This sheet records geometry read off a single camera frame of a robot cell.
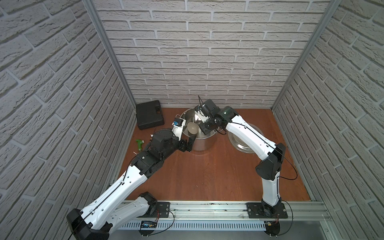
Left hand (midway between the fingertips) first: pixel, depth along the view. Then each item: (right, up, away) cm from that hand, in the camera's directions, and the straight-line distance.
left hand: (184, 128), depth 71 cm
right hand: (+12, +1, +11) cm, 16 cm away
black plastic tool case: (-30, +9, +39) cm, 50 cm away
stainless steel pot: (+10, -10, +23) cm, 27 cm away
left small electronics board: (-18, -48, +1) cm, 51 cm away
